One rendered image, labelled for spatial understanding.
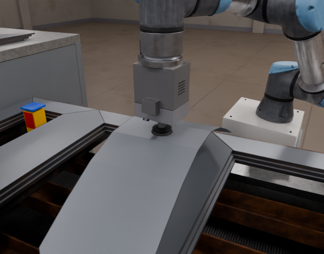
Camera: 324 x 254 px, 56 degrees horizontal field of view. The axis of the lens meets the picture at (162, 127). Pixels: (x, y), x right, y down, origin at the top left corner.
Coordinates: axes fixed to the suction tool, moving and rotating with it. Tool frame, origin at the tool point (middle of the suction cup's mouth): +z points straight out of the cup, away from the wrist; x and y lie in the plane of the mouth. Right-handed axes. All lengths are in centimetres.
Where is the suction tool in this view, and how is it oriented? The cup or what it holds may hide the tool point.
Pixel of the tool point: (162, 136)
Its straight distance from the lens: 61.0
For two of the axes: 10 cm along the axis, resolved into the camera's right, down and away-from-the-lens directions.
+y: 8.5, 2.2, -4.7
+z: 0.0, 9.0, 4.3
